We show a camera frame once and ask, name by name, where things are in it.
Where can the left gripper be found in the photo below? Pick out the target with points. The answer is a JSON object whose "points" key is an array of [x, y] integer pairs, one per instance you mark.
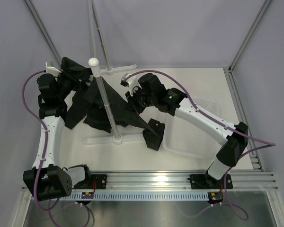
{"points": [[75, 81]]}

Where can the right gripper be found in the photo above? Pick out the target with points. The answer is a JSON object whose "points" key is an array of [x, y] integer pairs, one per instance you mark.
{"points": [[132, 100]]}

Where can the black pinstriped shirt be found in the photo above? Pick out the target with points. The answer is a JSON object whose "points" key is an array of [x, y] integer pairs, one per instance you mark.
{"points": [[87, 105]]}

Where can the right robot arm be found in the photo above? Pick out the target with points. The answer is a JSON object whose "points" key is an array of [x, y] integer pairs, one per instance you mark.
{"points": [[148, 91]]}

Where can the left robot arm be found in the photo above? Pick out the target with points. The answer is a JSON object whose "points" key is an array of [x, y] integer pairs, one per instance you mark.
{"points": [[46, 180]]}

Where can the white perforated plastic basket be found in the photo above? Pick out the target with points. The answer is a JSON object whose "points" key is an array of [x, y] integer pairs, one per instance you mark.
{"points": [[183, 138]]}

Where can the grey clothes rack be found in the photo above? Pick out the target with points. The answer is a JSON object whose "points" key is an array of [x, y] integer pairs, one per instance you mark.
{"points": [[94, 28]]}

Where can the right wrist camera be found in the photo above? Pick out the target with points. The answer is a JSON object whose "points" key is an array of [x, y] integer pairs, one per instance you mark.
{"points": [[131, 82]]}

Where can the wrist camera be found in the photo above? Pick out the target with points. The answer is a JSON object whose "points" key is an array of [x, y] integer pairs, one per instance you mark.
{"points": [[131, 82], [49, 68]]}

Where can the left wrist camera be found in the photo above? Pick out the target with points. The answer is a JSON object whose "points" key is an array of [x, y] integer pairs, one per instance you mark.
{"points": [[49, 68]]}

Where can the white slotted cable duct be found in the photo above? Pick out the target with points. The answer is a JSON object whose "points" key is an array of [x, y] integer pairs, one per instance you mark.
{"points": [[139, 196]]}

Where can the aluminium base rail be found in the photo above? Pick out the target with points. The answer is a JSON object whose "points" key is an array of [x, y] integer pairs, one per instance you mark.
{"points": [[167, 181]]}

